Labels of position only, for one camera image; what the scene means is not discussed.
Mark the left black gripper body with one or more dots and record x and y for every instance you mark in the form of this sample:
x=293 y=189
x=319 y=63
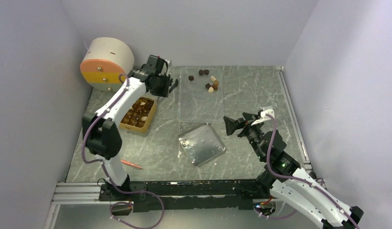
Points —
x=161 y=87

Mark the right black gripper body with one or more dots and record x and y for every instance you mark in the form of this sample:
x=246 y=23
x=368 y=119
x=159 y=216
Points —
x=253 y=133

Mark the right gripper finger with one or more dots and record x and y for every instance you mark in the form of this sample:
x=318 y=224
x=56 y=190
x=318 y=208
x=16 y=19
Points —
x=232 y=125
x=250 y=117

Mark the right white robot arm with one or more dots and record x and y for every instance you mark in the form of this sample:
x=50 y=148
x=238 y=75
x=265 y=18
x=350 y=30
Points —
x=285 y=179

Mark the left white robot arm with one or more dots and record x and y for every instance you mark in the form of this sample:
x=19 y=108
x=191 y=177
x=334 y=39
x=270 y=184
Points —
x=101 y=138

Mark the gold chocolate box tray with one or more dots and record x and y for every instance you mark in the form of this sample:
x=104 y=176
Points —
x=139 y=117

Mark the square silver metal lid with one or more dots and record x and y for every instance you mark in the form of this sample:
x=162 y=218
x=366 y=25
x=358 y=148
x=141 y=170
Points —
x=201 y=144

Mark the clear plastic tray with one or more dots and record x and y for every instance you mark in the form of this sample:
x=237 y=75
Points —
x=197 y=103

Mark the round pastel drawer box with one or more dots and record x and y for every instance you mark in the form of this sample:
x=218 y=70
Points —
x=105 y=59

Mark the red pen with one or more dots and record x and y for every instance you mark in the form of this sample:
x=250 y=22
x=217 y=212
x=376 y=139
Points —
x=131 y=164

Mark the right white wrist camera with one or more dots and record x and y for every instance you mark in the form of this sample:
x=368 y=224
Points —
x=264 y=114

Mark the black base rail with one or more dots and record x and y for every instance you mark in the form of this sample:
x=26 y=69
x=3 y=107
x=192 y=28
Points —
x=243 y=194

